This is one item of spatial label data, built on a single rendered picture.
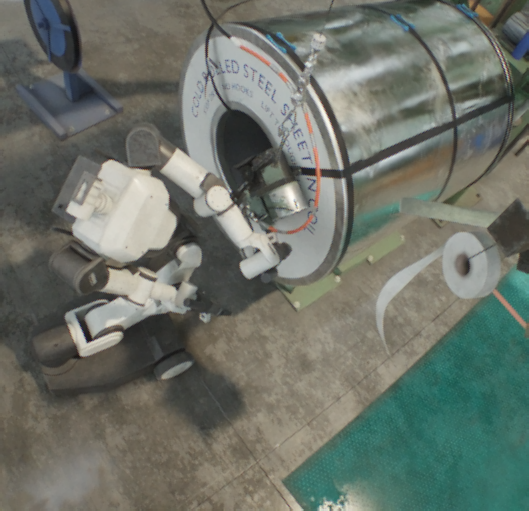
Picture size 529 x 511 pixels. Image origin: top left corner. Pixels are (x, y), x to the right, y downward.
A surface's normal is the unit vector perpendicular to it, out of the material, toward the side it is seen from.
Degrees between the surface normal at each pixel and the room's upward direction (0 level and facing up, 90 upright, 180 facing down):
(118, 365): 0
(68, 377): 0
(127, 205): 40
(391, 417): 0
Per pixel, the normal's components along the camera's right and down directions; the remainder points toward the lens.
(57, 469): 0.24, -0.51
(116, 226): 0.35, 0.16
